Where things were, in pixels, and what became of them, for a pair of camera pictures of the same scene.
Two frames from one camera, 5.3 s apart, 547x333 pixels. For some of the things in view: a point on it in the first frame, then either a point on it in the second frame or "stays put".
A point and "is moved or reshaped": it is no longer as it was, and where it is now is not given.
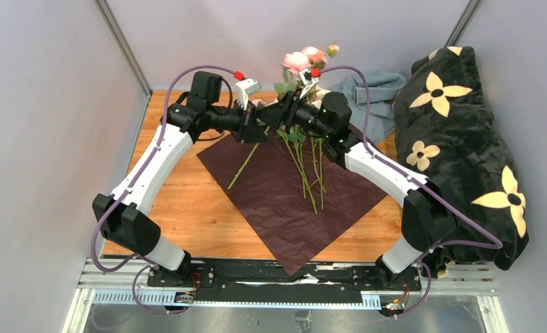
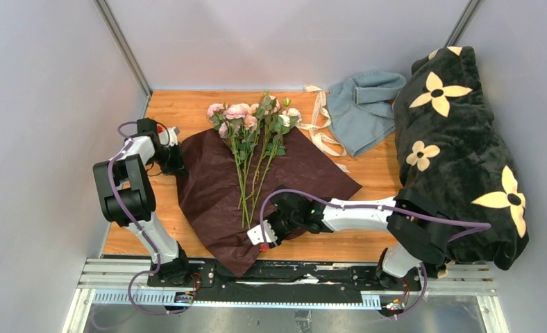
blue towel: (382, 86) stays put
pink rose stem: (293, 60) -> (237, 123)
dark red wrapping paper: (300, 200) is moved or reshaped
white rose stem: (322, 187) -> (278, 148)
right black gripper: (284, 111) -> (280, 236)
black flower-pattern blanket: (445, 134) stays put
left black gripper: (250, 130) -> (178, 168)
